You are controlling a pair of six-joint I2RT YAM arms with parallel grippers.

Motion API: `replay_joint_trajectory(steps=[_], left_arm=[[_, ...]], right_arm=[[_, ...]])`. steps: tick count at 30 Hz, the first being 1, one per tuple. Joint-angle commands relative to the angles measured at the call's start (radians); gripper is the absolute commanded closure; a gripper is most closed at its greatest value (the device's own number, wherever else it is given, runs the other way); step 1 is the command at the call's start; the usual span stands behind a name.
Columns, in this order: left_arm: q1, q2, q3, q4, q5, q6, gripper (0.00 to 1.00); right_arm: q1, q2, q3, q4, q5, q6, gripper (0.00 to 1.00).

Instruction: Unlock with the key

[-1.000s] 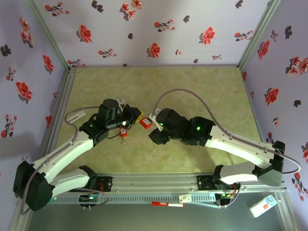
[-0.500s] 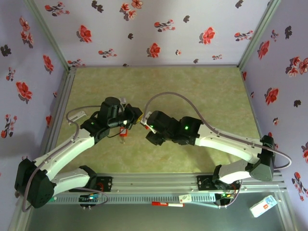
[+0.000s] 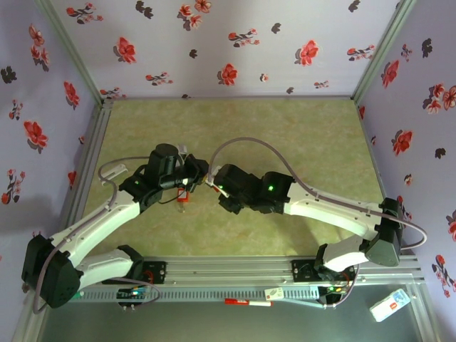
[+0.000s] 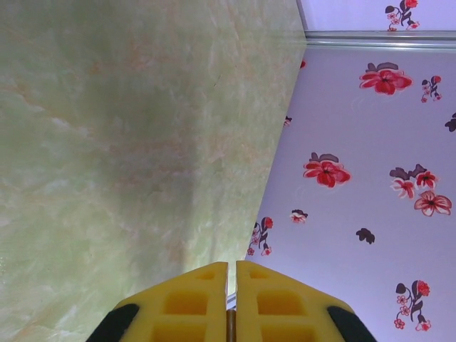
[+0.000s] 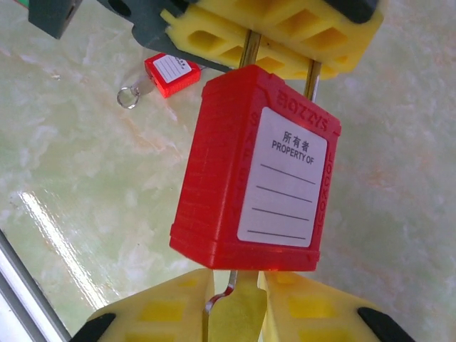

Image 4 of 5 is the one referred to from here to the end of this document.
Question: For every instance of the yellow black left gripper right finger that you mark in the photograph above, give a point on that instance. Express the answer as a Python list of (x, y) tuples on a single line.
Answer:
[(285, 310)]

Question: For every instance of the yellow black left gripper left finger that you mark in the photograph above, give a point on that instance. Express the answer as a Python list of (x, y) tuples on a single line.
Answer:
[(185, 306)]

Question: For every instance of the aluminium corner post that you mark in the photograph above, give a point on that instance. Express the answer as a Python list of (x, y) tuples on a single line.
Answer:
[(381, 38)]

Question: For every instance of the thin aluminium table edge rail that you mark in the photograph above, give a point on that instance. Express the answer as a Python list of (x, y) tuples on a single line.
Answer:
[(303, 18)]

